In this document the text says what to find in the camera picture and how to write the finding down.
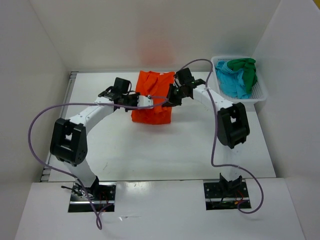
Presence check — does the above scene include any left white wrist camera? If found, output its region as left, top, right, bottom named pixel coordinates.
left=137, top=95, right=154, bottom=109

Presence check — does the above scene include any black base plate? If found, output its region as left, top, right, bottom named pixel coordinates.
left=68, top=183, right=116, bottom=213
left=203, top=180, right=251, bottom=211

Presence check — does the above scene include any orange t-shirt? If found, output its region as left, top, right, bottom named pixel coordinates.
left=131, top=70, right=176, bottom=125

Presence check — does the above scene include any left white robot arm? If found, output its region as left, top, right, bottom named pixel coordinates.
left=50, top=77, right=143, bottom=200

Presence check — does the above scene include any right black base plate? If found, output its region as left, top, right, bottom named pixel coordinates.
left=203, top=180, right=251, bottom=211

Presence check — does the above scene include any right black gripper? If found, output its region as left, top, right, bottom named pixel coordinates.
left=162, top=83, right=186, bottom=108

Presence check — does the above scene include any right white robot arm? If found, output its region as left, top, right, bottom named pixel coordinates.
left=163, top=67, right=250, bottom=168

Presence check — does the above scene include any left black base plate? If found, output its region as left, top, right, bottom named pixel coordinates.
left=68, top=183, right=116, bottom=213

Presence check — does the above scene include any green t-shirt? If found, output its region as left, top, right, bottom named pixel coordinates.
left=227, top=57, right=258, bottom=94

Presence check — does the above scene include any light blue t-shirt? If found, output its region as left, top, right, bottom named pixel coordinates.
left=215, top=61, right=252, bottom=99

